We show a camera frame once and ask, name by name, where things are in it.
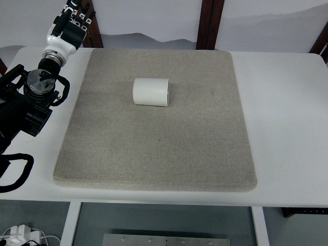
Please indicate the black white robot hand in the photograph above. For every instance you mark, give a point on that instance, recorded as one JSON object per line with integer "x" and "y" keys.
{"x": 60, "y": 43}

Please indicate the white ribbed cup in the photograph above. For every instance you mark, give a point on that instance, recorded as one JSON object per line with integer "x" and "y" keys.
{"x": 150, "y": 92}

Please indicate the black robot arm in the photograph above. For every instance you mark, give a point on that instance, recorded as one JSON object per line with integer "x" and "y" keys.
{"x": 23, "y": 107}

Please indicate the grey square mat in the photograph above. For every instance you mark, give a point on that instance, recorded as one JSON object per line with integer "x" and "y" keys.
{"x": 159, "y": 143}

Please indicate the white table leg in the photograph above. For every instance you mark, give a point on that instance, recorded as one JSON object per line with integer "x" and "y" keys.
{"x": 260, "y": 228}
{"x": 70, "y": 225}

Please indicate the white power strip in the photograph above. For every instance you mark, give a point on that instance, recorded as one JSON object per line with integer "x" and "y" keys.
{"x": 19, "y": 234}

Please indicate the grey metal plate with screws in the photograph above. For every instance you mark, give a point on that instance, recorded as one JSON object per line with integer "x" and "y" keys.
{"x": 166, "y": 240}

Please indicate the brown wooden furniture foot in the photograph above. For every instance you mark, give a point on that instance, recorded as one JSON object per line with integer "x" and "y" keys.
{"x": 302, "y": 212}

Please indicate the brown wooden screen post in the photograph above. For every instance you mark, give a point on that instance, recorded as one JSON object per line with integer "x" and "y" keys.
{"x": 320, "y": 43}
{"x": 210, "y": 23}
{"x": 2, "y": 66}
{"x": 96, "y": 30}

